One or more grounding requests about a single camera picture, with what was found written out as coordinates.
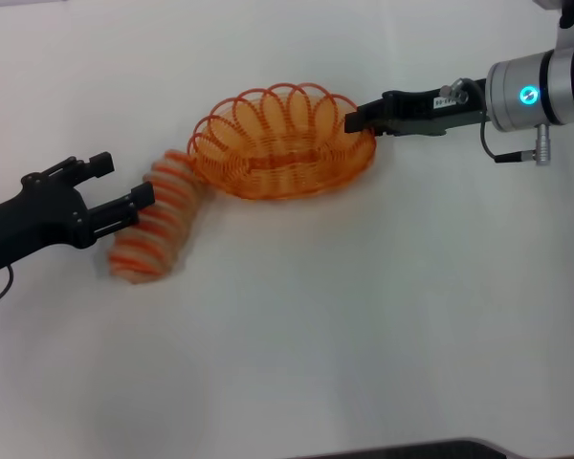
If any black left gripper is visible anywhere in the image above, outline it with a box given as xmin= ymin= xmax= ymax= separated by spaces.
xmin=0 ymin=151 xmax=155 ymax=281

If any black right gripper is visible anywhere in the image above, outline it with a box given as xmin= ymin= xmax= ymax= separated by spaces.
xmin=343 ymin=78 xmax=491 ymax=136

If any orange striped sliced roll toy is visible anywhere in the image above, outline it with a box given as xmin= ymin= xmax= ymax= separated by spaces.
xmin=107 ymin=148 xmax=207 ymax=286

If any orange woven plastic basket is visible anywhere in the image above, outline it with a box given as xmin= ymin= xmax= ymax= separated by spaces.
xmin=188 ymin=81 xmax=378 ymax=202

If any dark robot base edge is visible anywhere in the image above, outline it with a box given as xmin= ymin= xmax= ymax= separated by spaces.
xmin=276 ymin=437 xmax=522 ymax=459

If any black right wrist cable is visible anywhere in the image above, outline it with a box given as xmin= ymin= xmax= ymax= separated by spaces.
xmin=479 ymin=108 xmax=555 ymax=167

